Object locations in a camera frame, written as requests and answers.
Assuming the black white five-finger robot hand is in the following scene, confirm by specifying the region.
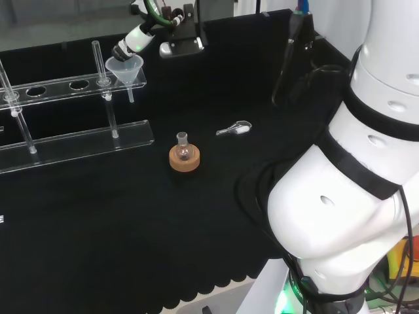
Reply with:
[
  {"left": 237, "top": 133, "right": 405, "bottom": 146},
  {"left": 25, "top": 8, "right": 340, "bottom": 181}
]
[{"left": 112, "top": 24, "right": 155, "bottom": 63}]

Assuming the clear plastic funnel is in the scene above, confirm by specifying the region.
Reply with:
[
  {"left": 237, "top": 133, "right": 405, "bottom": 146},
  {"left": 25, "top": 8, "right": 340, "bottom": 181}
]
[{"left": 104, "top": 55, "right": 144, "bottom": 104}]

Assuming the clear acrylic funnel stand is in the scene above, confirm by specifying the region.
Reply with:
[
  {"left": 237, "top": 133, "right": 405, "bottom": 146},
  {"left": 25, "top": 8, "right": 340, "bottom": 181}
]
[{"left": 0, "top": 41, "right": 155, "bottom": 174}]

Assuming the grey backdrop curtain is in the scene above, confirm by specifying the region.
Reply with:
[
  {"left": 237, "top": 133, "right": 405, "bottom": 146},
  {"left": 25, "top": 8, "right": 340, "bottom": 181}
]
[{"left": 0, "top": 0, "right": 236, "bottom": 53}]

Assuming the small round-bottom glass flask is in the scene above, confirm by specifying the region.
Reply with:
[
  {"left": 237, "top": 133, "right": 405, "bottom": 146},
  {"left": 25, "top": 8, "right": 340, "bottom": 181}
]
[{"left": 174, "top": 131, "right": 192, "bottom": 163}]

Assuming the black bench cloth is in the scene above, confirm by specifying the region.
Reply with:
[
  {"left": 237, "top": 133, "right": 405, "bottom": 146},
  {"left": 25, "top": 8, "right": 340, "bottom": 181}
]
[{"left": 0, "top": 9, "right": 361, "bottom": 314}]

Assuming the yellow stop button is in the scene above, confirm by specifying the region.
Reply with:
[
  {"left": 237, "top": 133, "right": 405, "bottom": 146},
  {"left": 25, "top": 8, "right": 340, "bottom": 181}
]
[{"left": 388, "top": 240, "right": 419, "bottom": 285}]

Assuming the green cable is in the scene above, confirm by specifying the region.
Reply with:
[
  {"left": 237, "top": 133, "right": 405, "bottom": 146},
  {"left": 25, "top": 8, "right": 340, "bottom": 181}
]
[{"left": 143, "top": 0, "right": 184, "bottom": 29}]

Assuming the brown cork ring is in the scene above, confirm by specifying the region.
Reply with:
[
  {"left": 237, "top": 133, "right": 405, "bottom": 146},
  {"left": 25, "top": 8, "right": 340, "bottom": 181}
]
[{"left": 168, "top": 145, "right": 201, "bottom": 173}]

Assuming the thin black cable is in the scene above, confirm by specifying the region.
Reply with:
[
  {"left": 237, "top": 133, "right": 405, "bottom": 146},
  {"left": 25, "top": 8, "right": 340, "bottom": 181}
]
[{"left": 392, "top": 186, "right": 415, "bottom": 314}]

